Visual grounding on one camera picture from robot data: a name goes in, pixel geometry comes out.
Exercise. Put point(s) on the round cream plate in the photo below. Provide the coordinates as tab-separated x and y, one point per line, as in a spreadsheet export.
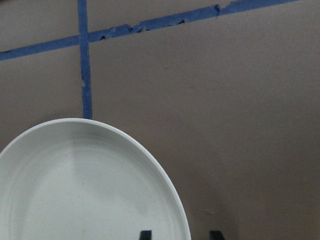
80	179

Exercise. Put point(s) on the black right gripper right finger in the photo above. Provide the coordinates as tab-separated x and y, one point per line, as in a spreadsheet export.
216	235

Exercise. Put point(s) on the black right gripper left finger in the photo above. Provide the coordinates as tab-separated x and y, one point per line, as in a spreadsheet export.
145	235

